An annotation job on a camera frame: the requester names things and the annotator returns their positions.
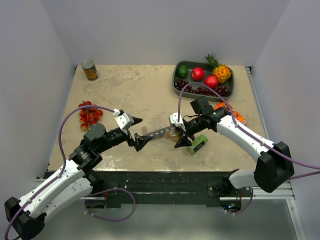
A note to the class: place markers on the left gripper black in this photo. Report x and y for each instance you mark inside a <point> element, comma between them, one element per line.
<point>140,141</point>

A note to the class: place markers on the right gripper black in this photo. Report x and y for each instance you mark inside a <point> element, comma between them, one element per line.
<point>183,141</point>

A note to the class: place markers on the amber pill bottle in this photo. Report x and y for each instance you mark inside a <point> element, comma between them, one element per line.
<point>172,135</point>

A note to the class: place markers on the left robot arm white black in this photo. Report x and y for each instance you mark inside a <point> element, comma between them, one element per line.
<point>27,214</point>

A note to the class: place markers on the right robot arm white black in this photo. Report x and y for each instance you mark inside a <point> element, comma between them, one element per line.
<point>273,166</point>

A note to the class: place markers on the green cylindrical bottle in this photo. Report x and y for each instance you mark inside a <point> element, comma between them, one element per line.
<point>196,144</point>

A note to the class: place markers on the red cherry tomato bunch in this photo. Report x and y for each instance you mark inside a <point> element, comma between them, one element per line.
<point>88,116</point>

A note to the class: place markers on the dark red grape bunch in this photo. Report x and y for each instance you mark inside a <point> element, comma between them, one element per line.
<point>179,83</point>

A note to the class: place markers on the orange snack packet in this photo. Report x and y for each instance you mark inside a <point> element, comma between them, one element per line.
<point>237,115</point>

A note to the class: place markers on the dark green tray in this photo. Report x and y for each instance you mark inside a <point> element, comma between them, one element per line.
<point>230,83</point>

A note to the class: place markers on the red apple right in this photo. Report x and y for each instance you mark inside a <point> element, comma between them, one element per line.
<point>211,81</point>

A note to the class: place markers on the red apple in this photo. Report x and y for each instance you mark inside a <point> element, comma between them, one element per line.
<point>197,74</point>
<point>211,81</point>

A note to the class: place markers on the red apple left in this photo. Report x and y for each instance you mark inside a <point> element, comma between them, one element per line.
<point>197,74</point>

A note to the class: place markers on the green lime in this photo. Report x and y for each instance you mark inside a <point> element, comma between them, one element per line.
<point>182,71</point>

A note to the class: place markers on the small pineapple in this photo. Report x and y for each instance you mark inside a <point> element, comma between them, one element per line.
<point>219,70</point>

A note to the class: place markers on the tin can orange label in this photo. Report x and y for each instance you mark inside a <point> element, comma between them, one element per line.
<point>90,69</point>

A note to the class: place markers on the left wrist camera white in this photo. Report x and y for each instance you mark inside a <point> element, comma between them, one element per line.
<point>123,119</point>

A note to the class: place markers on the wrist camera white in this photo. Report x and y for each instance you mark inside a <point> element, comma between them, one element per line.
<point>123,119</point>
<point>175,120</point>

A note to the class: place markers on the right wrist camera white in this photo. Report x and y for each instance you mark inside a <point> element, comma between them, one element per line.
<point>175,120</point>

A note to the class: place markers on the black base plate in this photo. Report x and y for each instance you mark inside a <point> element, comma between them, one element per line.
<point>155,188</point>

